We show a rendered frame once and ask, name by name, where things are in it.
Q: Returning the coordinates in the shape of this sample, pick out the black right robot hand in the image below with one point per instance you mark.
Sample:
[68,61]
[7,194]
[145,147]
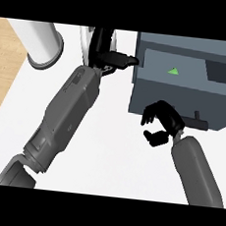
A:
[170,119]

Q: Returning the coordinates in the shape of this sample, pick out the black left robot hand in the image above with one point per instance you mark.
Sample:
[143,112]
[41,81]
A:
[104,59]

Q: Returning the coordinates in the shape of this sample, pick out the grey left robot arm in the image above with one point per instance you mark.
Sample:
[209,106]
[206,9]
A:
[67,113]

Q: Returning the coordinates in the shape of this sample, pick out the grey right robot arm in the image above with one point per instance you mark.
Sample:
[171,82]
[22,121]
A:
[197,173]

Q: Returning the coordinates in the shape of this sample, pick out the dark grey drawer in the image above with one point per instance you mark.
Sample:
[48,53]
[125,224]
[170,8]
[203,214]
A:
[172,96]

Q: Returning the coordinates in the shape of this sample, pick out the green triangle piece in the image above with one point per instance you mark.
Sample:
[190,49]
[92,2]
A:
[173,71]

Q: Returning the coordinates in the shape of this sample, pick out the white cylinder container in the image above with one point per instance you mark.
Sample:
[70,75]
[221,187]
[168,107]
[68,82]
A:
[40,43]

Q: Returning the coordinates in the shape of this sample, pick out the dark grey cabinet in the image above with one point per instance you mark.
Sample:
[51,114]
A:
[191,45]

